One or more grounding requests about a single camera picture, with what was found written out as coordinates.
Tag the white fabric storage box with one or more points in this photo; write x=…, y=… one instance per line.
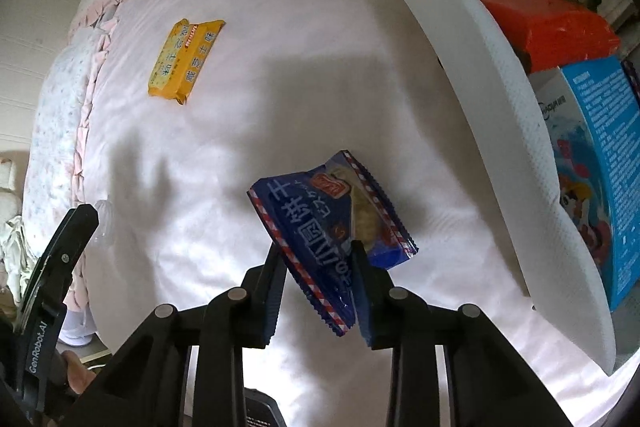
x=475, y=82

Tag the yellow biscuit packet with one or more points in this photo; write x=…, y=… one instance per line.
x=185, y=62

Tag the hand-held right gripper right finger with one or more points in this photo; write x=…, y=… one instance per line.
x=372, y=322

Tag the person's left hand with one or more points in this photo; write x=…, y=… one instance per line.
x=77, y=374

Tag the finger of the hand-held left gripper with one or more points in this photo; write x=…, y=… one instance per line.
x=70, y=247

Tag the blue cartoon carton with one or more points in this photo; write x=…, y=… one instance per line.
x=600, y=147

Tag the pale green cloth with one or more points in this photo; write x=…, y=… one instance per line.
x=15, y=247

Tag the blue snack packet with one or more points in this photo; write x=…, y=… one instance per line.
x=310, y=217

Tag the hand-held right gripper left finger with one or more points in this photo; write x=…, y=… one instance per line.
x=272, y=307

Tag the red snack packet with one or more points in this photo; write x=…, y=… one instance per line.
x=545, y=27

